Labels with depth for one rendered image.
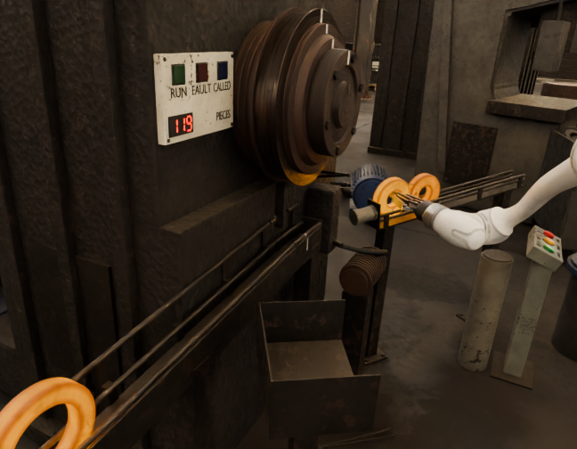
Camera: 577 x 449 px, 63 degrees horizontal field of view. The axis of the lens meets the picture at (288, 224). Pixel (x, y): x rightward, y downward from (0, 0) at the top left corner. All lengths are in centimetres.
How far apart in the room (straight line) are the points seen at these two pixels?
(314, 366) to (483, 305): 109
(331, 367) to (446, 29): 325
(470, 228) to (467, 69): 253
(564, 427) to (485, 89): 252
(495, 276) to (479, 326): 23
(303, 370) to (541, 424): 121
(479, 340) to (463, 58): 242
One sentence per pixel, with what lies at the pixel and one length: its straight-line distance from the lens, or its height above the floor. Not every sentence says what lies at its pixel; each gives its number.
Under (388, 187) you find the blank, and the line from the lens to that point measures 179.
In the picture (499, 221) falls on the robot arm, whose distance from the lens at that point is 168.
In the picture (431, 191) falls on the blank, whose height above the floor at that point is 73.
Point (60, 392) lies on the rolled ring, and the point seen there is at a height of 76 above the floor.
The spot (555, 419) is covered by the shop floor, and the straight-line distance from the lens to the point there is 216.
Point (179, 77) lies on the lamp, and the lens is 105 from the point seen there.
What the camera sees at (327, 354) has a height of 61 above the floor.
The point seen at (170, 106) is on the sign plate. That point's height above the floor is 114.
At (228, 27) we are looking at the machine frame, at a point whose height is 129.
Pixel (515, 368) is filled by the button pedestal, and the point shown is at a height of 5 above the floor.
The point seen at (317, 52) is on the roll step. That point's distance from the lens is 124.
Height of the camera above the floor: 130
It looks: 22 degrees down
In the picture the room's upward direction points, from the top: 3 degrees clockwise
